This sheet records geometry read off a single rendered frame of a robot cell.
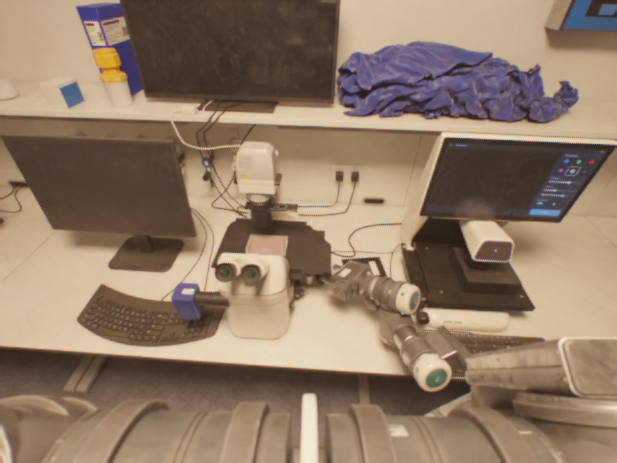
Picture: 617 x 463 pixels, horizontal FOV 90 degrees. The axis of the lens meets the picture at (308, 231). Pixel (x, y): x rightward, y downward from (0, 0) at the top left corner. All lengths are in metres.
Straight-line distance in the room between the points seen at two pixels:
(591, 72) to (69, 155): 1.95
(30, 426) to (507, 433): 0.31
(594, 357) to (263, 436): 0.24
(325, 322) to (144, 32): 1.16
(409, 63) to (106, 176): 1.08
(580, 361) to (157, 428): 0.30
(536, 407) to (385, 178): 1.32
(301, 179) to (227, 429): 1.36
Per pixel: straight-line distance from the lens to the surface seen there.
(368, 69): 1.23
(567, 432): 0.31
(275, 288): 0.87
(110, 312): 1.26
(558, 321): 1.40
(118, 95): 1.40
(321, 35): 1.20
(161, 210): 1.16
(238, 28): 1.24
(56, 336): 1.32
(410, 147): 1.49
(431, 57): 1.35
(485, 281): 1.14
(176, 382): 1.93
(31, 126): 1.97
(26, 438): 0.30
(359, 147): 1.45
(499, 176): 1.03
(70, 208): 1.34
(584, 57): 1.78
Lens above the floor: 1.66
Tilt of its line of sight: 40 degrees down
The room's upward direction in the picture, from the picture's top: 1 degrees clockwise
